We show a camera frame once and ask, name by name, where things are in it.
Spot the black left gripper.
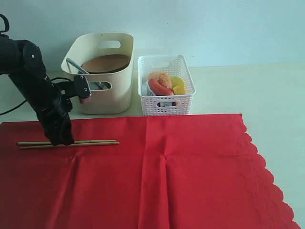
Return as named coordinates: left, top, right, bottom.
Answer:
left=37, top=92, right=73, bottom=146

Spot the wooden chopstick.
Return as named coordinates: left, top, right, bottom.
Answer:
left=17, top=140, right=117, bottom=146
left=19, top=141, right=120, bottom=149

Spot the silver table knife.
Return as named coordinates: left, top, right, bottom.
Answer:
left=66, top=58, right=110, bottom=90

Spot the brown wooden plate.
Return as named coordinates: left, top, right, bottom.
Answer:
left=81, top=54, right=130, bottom=74

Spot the blue white milk carton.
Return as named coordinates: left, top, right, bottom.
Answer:
left=142, top=80, right=156, bottom=96

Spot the orange carrot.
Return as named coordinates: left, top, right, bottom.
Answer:
left=148, top=78, right=174, bottom=96

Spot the brown egg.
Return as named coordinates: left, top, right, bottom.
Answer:
left=149, top=72, right=162, bottom=80

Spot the orange fried food piece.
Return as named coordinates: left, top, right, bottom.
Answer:
left=157, top=73, right=173, bottom=90

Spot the yellow orange cheese block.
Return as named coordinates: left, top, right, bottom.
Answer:
left=173, top=85, right=186, bottom=95

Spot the yellow lemon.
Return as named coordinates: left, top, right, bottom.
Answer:
left=171, top=76, right=184, bottom=87

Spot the red table cloth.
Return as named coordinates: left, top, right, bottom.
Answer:
left=0, top=114, right=298, bottom=229

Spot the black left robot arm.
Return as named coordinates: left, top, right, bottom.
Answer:
left=0, top=36, right=74, bottom=146

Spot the cream plastic tub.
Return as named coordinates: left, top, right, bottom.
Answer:
left=61, top=33, right=134, bottom=114

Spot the white woven plastic basket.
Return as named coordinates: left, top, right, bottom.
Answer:
left=138, top=55, right=195, bottom=116

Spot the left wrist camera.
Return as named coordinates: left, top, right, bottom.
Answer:
left=56, top=75, right=92, bottom=104

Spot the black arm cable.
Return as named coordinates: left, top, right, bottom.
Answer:
left=0, top=13, right=72, bottom=116

